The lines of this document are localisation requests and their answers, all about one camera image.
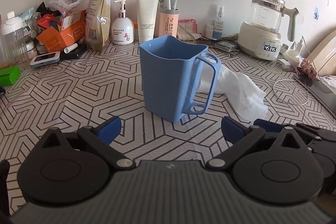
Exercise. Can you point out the green small box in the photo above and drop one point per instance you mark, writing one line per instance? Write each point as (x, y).
(9, 76)

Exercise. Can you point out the white cream tube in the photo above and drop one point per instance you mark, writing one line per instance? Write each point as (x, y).
(146, 17)

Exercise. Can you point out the clear white-lid bottle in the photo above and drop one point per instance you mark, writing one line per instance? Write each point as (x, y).
(12, 32)

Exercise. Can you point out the small white pill bottle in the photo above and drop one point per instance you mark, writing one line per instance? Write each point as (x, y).
(209, 31)

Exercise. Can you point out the glass electric kettle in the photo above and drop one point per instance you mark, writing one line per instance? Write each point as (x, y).
(259, 36)

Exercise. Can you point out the small white spray bottle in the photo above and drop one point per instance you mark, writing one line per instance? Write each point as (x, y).
(219, 24)

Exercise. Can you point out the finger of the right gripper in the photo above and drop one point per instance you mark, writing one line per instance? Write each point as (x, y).
(271, 129)
(318, 133)

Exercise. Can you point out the beige round cushion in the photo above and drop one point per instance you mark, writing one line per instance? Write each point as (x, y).
(323, 57)

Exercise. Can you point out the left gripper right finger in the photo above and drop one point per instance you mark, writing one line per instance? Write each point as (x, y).
(242, 139)

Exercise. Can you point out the black flat case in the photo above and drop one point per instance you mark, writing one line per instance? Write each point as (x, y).
(75, 54)

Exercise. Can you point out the small clear plastic box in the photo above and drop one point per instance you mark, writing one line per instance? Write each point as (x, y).
(226, 46)

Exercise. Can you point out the pink toothbrush holder cup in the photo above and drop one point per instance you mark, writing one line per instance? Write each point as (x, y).
(168, 22)

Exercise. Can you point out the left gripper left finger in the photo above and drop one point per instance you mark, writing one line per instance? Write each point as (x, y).
(97, 140)

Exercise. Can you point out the black tablet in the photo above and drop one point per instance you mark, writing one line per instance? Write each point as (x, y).
(319, 91)

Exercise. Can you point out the white pink-edged cloth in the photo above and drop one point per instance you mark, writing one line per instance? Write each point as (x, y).
(187, 30)

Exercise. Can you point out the white pump lotion bottle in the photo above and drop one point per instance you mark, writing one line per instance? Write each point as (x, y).
(122, 28)

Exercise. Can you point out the beige powder bag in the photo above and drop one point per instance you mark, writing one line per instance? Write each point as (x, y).
(97, 26)

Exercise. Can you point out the white small tube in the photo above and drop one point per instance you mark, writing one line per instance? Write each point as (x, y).
(70, 48)

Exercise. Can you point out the white paper towel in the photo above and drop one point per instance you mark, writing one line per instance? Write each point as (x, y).
(245, 97)

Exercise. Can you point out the pink crochet flower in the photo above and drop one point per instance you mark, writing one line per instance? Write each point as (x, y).
(308, 69)

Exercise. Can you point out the orange cardboard box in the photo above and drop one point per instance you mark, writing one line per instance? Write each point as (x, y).
(59, 34)

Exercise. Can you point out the grey white small device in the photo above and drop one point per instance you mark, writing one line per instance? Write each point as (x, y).
(46, 59)

